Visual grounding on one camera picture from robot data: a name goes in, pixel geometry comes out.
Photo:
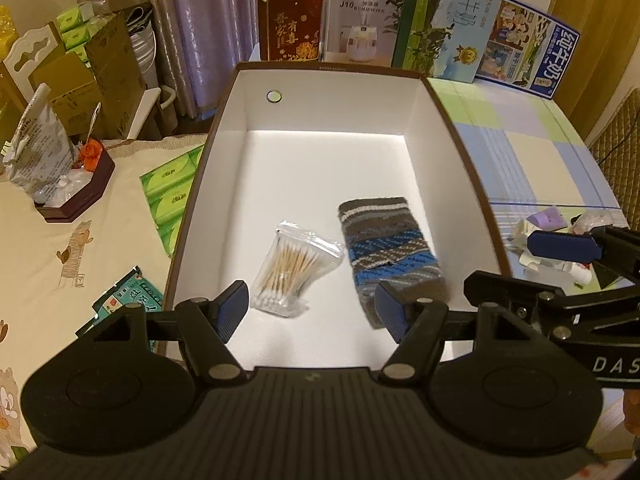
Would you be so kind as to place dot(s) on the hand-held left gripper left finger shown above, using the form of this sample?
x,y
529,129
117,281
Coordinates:
x,y
232,310

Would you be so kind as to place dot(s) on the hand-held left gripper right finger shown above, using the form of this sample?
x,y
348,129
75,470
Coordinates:
x,y
391,310

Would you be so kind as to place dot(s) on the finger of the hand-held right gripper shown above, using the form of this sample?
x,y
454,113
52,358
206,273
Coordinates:
x,y
500,287
560,246

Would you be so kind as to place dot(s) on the small white bottle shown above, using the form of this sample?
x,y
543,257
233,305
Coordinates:
x,y
581,275

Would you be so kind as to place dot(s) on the large brown cardboard box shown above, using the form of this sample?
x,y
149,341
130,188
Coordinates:
x,y
310,175

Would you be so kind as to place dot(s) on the purple cloth piece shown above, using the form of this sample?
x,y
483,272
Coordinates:
x,y
546,219

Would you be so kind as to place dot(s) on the white packet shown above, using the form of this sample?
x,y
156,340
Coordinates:
x,y
525,226

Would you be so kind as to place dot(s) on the clear crinkled packet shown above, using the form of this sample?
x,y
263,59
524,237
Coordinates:
x,y
595,221

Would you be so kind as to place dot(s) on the striped knitted sock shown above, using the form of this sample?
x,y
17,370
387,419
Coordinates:
x,y
385,245

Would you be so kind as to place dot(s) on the cotton swab bag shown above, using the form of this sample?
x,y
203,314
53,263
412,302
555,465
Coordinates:
x,y
295,270

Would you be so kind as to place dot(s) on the checked tablecloth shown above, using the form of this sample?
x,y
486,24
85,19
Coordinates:
x,y
525,160

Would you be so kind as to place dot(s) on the teal printed packet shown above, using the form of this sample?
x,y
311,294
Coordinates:
x,y
120,300

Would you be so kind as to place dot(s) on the wicker chair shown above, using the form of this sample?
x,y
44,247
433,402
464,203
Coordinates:
x,y
620,135

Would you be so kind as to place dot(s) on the green tissue multipack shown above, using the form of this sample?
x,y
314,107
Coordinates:
x,y
165,195

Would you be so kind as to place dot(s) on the dark brown hexagonal tray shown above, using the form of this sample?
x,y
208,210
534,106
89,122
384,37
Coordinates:
x,y
95,185

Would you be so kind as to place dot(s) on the blue milk carton box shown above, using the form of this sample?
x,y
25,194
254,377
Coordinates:
x,y
530,45

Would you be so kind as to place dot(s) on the clear plastic bag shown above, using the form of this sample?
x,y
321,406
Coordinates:
x,y
65,187

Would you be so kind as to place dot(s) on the orange ornament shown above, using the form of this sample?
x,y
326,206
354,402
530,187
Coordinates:
x,y
91,155

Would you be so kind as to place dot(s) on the metal spoon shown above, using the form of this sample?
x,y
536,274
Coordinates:
x,y
93,120

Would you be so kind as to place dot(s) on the green milk carton box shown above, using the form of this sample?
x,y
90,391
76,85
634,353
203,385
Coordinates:
x,y
450,25

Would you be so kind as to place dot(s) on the white printed plastic bag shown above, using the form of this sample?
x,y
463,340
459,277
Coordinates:
x,y
40,145

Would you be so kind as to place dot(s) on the tall brown cardboard box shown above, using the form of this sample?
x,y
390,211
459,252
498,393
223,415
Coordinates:
x,y
112,75

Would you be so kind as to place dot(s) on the white plastic bucket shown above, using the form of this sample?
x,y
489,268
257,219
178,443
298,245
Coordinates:
x,y
145,50

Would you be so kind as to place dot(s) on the small brown cardboard box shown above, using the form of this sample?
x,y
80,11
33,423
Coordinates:
x,y
65,90

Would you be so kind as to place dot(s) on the dark red gift box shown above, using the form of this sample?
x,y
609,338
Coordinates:
x,y
290,25

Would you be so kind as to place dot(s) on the white humidifier box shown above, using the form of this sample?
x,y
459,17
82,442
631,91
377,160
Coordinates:
x,y
360,20

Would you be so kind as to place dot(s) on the mauve curtain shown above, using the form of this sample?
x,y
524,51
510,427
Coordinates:
x,y
210,10

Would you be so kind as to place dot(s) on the stack of green tissue packs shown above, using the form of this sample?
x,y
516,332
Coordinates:
x,y
75,25

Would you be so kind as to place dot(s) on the white carved chair back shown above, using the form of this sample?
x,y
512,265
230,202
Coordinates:
x,y
47,35

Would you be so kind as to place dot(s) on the yellow plastic bag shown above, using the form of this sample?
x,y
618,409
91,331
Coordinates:
x,y
7,30

